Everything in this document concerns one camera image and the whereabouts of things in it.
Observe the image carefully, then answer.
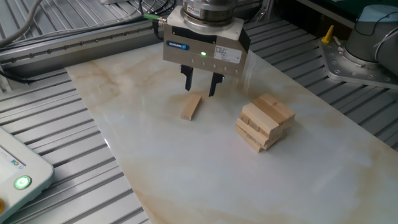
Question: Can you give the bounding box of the thick grey hose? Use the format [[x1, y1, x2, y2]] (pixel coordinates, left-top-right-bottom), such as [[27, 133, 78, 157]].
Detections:
[[0, 0, 44, 48]]

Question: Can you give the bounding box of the white teach pendant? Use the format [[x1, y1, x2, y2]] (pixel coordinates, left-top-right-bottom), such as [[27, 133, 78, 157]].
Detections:
[[0, 126, 55, 223]]

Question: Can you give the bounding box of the black cable green plug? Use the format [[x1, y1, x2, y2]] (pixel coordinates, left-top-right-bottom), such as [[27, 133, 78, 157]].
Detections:
[[138, 0, 168, 27]]

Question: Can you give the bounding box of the grey Schunk gripper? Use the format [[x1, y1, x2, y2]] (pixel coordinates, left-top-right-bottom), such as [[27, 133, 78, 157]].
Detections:
[[162, 6, 252, 97]]

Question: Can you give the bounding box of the black cable bundle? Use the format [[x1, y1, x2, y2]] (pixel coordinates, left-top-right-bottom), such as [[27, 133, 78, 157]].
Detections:
[[62, 0, 175, 35]]

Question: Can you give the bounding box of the silver force torque sensor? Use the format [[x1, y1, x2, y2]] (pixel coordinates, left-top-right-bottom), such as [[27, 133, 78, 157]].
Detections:
[[180, 0, 236, 27]]

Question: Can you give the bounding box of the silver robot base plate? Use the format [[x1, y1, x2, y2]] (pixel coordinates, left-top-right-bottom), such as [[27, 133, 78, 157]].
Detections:
[[318, 39, 398, 91]]

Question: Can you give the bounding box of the aluminium side rail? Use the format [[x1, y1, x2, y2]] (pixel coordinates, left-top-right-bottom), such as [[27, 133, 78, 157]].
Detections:
[[0, 6, 249, 77]]

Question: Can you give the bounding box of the yellow plastic cone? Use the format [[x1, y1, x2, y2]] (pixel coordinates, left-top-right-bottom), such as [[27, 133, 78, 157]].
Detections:
[[321, 24, 335, 45]]

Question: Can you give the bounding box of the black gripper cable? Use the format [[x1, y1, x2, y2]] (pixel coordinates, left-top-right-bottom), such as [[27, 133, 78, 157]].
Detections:
[[152, 21, 165, 40]]

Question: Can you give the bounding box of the white marble board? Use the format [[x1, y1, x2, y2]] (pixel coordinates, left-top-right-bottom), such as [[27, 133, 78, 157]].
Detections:
[[65, 27, 398, 224]]

